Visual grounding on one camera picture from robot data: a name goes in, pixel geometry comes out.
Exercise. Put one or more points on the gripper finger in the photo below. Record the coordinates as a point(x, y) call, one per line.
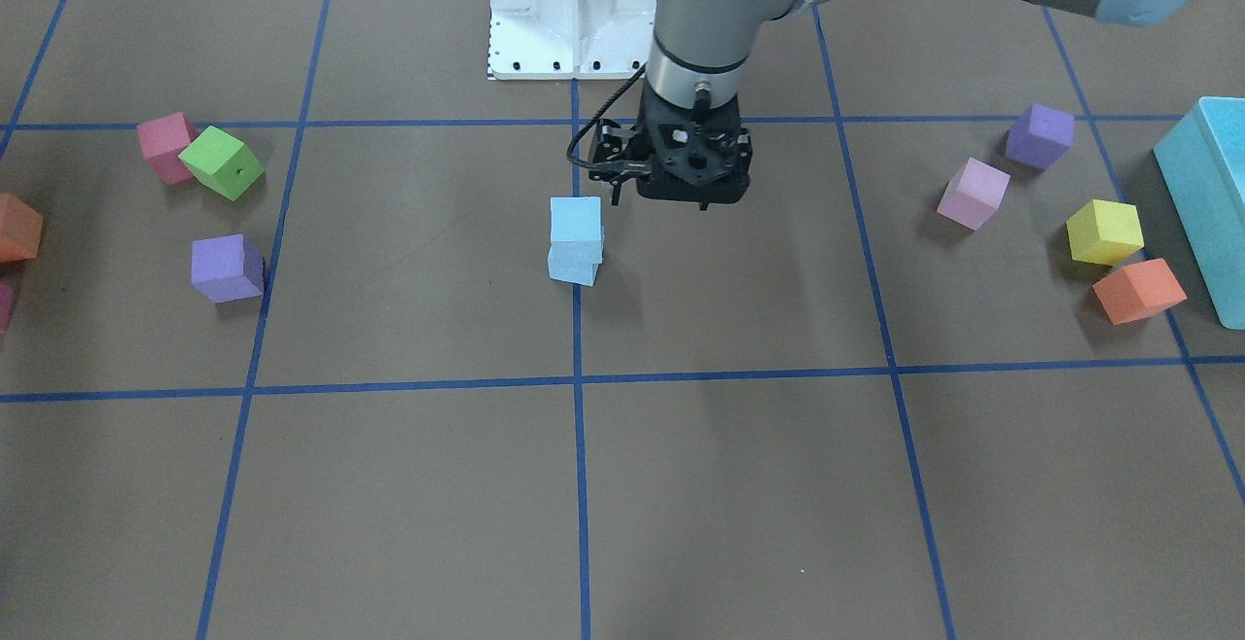
point(616, 173)

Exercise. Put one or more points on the light blue block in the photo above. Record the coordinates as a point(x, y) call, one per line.
point(576, 220)
point(575, 262)

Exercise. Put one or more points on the light pink block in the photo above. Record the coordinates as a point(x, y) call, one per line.
point(973, 194)

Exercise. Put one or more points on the purple block near cyan bin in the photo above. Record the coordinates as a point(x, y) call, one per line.
point(1040, 136)

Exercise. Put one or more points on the purple block near pink bin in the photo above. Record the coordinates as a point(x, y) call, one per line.
point(227, 268)

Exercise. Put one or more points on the yellow block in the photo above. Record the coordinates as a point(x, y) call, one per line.
point(1104, 232)

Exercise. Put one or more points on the orange block near cyan bin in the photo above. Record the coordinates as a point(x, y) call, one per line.
point(1139, 290)

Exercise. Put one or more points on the magenta block beside green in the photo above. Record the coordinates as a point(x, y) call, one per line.
point(162, 140)

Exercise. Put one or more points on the cyan plastic bin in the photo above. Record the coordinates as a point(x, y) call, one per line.
point(1201, 159)

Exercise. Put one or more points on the orange block near pink bin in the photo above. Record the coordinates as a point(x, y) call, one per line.
point(21, 230)

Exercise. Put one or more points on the magenta block near pink bin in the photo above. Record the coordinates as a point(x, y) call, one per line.
point(8, 297)

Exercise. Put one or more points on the white camera post base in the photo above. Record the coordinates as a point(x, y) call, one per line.
point(568, 39)

